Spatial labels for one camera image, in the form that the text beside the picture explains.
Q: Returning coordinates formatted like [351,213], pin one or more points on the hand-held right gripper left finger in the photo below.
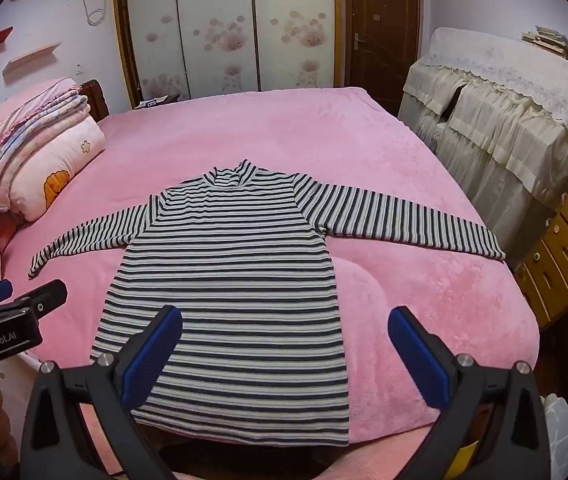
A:
[151,360]

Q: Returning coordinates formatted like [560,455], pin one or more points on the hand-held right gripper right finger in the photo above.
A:
[421,360]

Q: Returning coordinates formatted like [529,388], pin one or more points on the black white striped shirt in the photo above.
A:
[234,285]

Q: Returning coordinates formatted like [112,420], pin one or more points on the folded pink white quilt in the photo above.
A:
[54,160]

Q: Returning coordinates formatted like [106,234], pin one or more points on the white plastic bag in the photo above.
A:
[561,425]

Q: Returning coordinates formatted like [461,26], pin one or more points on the wooden drawer cabinet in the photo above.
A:
[564,255]

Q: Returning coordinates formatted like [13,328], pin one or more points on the pink fleece blanket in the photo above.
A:
[389,185]

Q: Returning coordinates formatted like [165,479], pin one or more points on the dark wooden headboard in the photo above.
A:
[96,100]

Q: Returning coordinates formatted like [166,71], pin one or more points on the small white box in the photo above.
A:
[151,103]

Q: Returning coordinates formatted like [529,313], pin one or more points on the cream lace-covered furniture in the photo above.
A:
[504,110]

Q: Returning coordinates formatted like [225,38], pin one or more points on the floral sliding-door wardrobe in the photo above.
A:
[214,25]

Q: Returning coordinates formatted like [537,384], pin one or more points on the brown wooden door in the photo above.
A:
[384,20]

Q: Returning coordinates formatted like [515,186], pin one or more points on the stack of books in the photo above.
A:
[554,42]

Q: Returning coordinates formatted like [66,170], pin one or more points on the light wooden wall shelf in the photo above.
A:
[34,56]

